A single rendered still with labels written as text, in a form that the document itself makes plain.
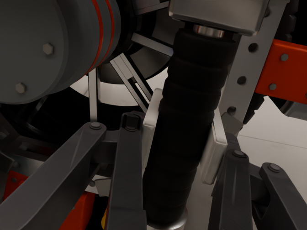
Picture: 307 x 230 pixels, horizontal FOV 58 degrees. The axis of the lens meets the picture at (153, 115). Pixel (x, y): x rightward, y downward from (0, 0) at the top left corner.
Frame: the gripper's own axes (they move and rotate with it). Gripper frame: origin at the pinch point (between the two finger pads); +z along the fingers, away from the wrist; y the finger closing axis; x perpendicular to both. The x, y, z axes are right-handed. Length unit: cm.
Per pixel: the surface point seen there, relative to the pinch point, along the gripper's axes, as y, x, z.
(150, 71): -6.3, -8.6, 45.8
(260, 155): 75, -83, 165
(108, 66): -16.4, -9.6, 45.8
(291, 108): 22.7, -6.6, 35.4
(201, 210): 28, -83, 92
